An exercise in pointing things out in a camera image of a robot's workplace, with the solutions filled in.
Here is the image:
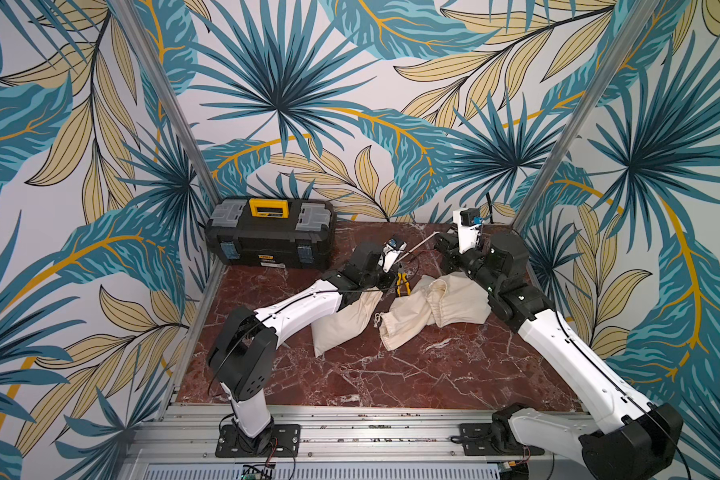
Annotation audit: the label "cream cloth drawstring bag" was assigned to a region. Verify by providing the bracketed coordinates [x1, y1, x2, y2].
[311, 290, 383, 357]

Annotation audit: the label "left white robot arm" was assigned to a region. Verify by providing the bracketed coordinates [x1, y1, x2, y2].
[206, 237, 407, 458]

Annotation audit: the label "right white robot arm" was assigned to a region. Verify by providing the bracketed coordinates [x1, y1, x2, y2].
[436, 231, 684, 479]

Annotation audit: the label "yellow black pliers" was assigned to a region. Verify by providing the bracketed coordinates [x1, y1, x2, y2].
[395, 271, 412, 298]

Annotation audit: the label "black plastic toolbox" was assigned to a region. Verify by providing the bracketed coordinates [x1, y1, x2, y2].
[205, 197, 336, 271]

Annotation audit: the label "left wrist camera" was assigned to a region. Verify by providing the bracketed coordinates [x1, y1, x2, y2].
[379, 236, 407, 273]

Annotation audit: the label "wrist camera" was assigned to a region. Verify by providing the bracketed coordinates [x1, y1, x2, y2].
[379, 236, 407, 273]
[453, 208, 483, 254]

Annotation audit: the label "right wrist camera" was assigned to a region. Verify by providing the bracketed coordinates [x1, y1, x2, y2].
[453, 208, 483, 254]

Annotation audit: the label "aluminium corner post right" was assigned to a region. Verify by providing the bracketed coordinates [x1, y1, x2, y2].
[511, 0, 659, 232]

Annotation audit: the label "aluminium corner post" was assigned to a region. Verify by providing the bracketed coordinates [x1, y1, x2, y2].
[110, 0, 222, 205]
[511, 0, 659, 232]

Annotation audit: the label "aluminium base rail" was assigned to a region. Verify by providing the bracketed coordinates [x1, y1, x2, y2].
[116, 403, 601, 480]

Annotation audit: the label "aluminium corner post left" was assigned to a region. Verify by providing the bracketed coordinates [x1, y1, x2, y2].
[110, 0, 222, 205]

